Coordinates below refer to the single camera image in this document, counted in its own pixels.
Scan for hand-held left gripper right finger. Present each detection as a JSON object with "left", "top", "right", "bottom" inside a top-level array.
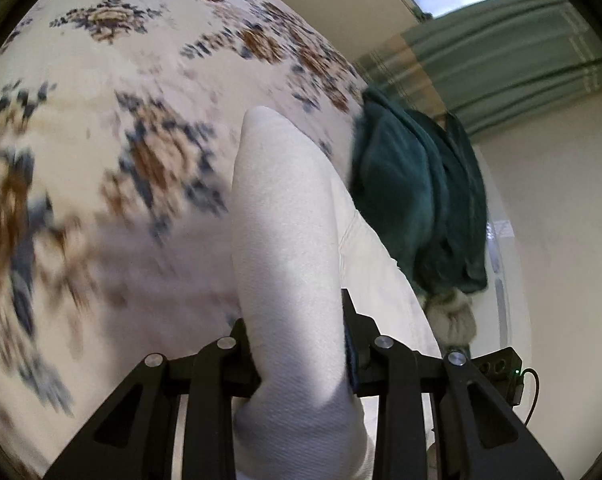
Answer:
[{"left": 341, "top": 288, "right": 566, "bottom": 480}]

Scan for dark teal fleece blanket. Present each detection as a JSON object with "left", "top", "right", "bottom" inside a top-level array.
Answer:
[{"left": 350, "top": 85, "right": 489, "bottom": 296}]

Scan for bed with floral sheet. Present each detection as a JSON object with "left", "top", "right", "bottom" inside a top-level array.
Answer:
[{"left": 0, "top": 0, "right": 377, "bottom": 480}]

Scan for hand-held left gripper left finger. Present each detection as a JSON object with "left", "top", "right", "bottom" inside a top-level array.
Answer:
[{"left": 44, "top": 317, "right": 262, "bottom": 480}]

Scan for green striped curtain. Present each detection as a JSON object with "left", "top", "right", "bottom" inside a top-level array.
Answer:
[{"left": 353, "top": 0, "right": 602, "bottom": 136}]

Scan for white pants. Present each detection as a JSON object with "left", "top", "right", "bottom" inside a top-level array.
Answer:
[{"left": 230, "top": 106, "right": 444, "bottom": 480}]

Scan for grey-green pillow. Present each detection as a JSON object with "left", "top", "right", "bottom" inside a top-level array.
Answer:
[{"left": 423, "top": 290, "right": 476, "bottom": 353}]

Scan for white headboard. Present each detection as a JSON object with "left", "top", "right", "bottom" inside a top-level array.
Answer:
[{"left": 483, "top": 170, "right": 522, "bottom": 356}]

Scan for black cable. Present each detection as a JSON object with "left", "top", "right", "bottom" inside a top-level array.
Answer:
[{"left": 516, "top": 368, "right": 540, "bottom": 426}]

